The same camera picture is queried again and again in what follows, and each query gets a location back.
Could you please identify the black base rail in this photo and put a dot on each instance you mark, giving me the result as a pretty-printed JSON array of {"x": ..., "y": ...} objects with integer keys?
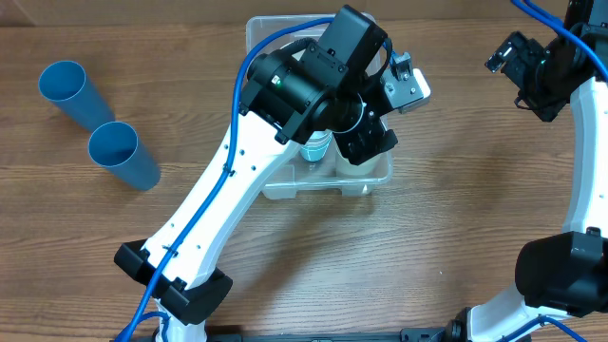
[{"x": 405, "y": 335}]

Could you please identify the dark blue tumbler far left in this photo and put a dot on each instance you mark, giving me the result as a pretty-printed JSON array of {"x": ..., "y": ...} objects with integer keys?
[{"x": 67, "y": 85}]

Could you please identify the grey small cup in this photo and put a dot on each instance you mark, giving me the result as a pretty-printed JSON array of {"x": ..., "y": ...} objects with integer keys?
[{"x": 320, "y": 137}]

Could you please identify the cream tumbler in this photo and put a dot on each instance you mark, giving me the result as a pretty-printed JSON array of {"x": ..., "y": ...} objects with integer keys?
[{"x": 345, "y": 169}]

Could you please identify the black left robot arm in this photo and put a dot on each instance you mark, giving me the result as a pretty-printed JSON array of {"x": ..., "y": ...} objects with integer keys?
[{"x": 343, "y": 82}]

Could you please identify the clear plastic storage bin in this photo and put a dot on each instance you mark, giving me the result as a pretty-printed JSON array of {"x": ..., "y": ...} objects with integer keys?
[{"x": 298, "y": 175}]

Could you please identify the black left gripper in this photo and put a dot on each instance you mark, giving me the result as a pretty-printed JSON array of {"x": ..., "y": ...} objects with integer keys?
[{"x": 357, "y": 128}]

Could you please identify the dark blue tumbler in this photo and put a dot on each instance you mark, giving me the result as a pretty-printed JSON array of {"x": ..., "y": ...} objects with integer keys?
[
  {"x": 67, "y": 85},
  {"x": 117, "y": 147}
]

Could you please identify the dark blue tumbler front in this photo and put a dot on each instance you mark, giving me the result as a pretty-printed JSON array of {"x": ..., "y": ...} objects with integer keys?
[{"x": 117, "y": 147}]

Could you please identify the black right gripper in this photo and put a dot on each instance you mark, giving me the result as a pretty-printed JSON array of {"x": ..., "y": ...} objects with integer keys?
[{"x": 549, "y": 104}]

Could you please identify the light blue small cup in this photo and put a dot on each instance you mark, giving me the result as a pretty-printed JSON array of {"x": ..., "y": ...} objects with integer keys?
[{"x": 314, "y": 153}]

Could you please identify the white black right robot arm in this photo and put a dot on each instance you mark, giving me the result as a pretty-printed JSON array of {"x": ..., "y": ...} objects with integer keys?
[{"x": 565, "y": 275}]

